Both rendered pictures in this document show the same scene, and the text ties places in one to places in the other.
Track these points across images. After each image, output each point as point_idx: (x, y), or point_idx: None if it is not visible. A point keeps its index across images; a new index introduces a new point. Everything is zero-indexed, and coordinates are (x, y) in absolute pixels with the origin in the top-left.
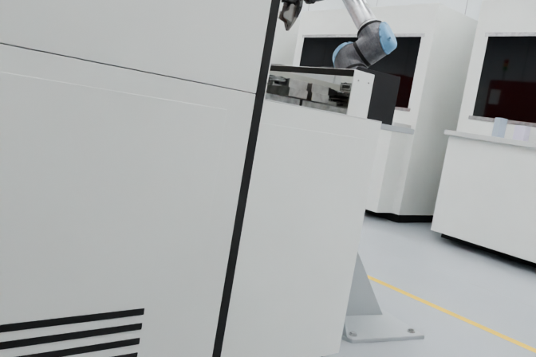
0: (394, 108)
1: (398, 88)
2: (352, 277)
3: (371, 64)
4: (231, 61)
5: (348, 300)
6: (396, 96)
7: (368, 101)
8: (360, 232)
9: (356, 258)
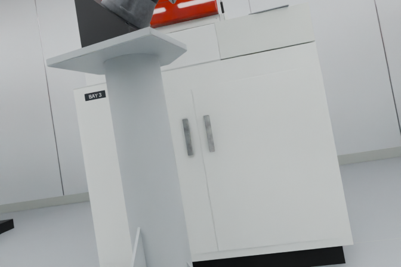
0: (79, 29)
1: (74, 0)
2: (91, 209)
3: None
4: None
5: (94, 228)
6: (76, 11)
7: (85, 73)
8: (86, 173)
9: (89, 194)
